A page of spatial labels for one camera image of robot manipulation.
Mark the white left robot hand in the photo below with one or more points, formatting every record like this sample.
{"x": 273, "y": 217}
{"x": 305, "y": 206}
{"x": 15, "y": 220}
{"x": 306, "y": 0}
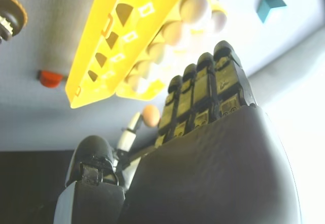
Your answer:
{"x": 215, "y": 170}

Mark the tan brown toy egg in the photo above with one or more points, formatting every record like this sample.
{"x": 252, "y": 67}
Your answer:
{"x": 151, "y": 115}

